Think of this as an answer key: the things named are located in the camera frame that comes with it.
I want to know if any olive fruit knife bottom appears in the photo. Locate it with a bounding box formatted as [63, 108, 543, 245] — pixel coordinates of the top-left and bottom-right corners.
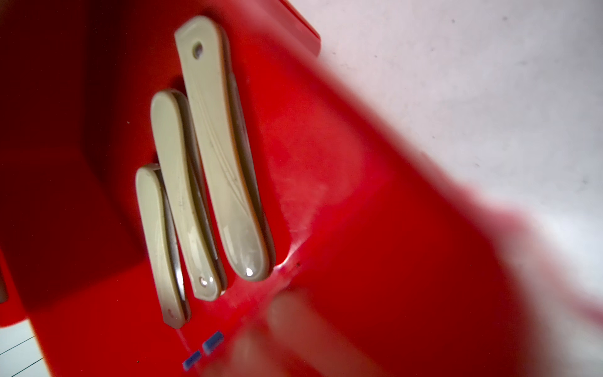
[174, 16, 274, 282]

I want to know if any olive fruit knife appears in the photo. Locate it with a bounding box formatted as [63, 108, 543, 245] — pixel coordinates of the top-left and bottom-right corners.
[135, 163, 191, 329]
[151, 90, 222, 302]
[174, 16, 274, 282]

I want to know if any red drawer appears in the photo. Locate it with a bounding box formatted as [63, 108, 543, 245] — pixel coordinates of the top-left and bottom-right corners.
[1, 1, 527, 376]

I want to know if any olive fruit knife top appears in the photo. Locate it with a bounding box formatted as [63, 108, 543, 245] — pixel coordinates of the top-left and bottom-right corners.
[135, 163, 191, 329]

